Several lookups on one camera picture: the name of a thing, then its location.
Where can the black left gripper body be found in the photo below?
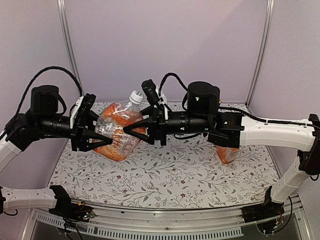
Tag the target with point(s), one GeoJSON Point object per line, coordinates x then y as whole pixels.
{"type": "Point", "coordinates": [77, 132]}

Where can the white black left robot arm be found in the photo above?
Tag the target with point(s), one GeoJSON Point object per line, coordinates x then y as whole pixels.
{"type": "Point", "coordinates": [43, 121]}

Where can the large orange-label plastic bottle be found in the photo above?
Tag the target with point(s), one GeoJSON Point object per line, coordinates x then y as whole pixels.
{"type": "Point", "coordinates": [111, 124]}

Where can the white bottle cap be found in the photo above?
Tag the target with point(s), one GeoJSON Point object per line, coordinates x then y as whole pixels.
{"type": "Point", "coordinates": [136, 97]}

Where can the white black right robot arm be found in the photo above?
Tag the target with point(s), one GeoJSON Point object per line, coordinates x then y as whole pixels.
{"type": "Point", "coordinates": [233, 128]}

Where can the left aluminium frame post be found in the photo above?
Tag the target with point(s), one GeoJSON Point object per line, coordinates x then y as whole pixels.
{"type": "Point", "coordinates": [62, 11]}

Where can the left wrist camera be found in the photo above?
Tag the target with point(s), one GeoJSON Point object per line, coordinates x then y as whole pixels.
{"type": "Point", "coordinates": [74, 111]}

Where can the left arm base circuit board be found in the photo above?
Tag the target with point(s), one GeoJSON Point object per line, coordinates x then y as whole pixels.
{"type": "Point", "coordinates": [81, 212]}

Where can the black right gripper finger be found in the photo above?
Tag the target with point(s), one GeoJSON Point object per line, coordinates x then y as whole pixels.
{"type": "Point", "coordinates": [149, 112]}
{"type": "Point", "coordinates": [143, 130]}

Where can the floral patterned table mat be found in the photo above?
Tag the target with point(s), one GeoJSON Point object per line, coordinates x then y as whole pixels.
{"type": "Point", "coordinates": [183, 174]}

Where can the white perforated cable tray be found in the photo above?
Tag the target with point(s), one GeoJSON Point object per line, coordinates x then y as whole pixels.
{"type": "Point", "coordinates": [111, 232]}

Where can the aluminium frame post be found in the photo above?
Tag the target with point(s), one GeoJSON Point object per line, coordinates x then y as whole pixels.
{"type": "Point", "coordinates": [270, 4]}
{"type": "Point", "coordinates": [62, 11]}

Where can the right aluminium frame post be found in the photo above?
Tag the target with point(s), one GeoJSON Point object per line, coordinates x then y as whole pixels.
{"type": "Point", "coordinates": [270, 4]}

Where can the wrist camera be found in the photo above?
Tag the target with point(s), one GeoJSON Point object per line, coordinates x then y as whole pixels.
{"type": "Point", "coordinates": [151, 92]}
{"type": "Point", "coordinates": [74, 111]}

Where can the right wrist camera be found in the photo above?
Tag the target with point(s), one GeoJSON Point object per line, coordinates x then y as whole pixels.
{"type": "Point", "coordinates": [151, 92]}

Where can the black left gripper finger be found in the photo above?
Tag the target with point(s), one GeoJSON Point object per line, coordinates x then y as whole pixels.
{"type": "Point", "coordinates": [90, 117]}
{"type": "Point", "coordinates": [93, 140]}

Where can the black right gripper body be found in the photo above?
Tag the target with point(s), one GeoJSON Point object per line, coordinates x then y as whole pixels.
{"type": "Point", "coordinates": [157, 119]}

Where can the aluminium front rail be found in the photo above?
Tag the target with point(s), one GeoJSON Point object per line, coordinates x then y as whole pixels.
{"type": "Point", "coordinates": [295, 226]}

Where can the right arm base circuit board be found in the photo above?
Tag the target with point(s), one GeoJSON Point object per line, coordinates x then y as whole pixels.
{"type": "Point", "coordinates": [269, 227]}

